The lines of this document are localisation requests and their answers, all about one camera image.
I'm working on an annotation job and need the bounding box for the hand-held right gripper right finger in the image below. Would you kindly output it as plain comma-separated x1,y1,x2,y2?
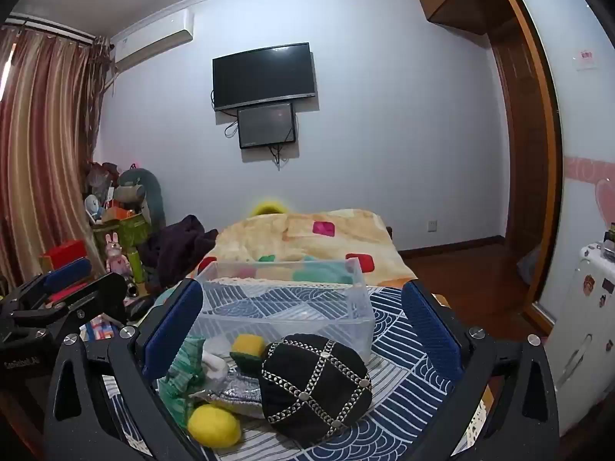
402,280,562,461

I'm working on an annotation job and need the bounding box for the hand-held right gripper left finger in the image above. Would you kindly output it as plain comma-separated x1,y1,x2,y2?
44,279,213,461

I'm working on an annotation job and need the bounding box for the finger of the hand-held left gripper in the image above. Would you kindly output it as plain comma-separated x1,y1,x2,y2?
13,273,130,333
0,258,93,314

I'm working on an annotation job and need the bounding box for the clear plastic storage box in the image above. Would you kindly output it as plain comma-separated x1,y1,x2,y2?
194,258,376,364

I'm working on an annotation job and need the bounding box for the black studded cap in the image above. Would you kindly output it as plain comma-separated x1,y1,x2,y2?
261,333,373,434

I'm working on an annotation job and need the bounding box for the red box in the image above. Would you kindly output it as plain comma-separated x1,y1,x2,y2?
41,239,90,270

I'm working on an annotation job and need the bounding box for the pink rabbit figure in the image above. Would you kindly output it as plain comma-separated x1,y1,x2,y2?
106,233,130,274

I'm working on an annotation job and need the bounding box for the green cylinder bottle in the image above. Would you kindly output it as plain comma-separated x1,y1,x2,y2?
127,245,146,285

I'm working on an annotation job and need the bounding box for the white sock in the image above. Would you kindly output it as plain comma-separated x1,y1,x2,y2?
201,338,232,386

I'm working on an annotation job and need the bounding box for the green cardboard box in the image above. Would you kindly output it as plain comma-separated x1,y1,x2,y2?
93,214,150,251

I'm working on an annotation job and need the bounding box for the yellow and green sponge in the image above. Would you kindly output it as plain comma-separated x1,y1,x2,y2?
229,333,268,370

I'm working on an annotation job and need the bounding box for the dark purple cloth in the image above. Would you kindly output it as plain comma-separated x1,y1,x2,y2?
140,214,220,290

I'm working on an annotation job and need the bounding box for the silver glitter cloth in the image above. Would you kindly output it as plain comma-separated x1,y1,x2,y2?
192,370,268,418

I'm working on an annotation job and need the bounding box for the yellow pompom ball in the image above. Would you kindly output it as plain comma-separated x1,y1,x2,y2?
187,404,242,447

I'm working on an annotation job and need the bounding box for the grey bag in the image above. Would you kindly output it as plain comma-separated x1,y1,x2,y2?
516,247,545,287

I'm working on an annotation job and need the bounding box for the striped red curtain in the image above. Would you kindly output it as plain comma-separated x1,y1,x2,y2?
0,24,112,289

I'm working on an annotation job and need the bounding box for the yellow printed blanket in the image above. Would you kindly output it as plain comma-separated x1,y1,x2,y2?
197,209,419,290

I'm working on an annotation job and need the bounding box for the white refrigerator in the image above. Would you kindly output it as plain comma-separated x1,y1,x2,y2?
545,242,615,439

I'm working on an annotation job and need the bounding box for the yellow round toy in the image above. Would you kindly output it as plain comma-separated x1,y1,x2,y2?
250,197,290,217

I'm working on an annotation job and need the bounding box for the white air conditioner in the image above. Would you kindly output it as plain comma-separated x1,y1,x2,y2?
111,10,194,74

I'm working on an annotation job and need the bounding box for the small black wall monitor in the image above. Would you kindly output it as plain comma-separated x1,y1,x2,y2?
237,102,297,149

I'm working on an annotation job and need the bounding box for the pink wall decoration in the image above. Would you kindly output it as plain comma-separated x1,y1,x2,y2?
564,156,615,225

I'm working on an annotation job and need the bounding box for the large black wall television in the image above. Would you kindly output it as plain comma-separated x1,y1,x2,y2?
212,42,318,112

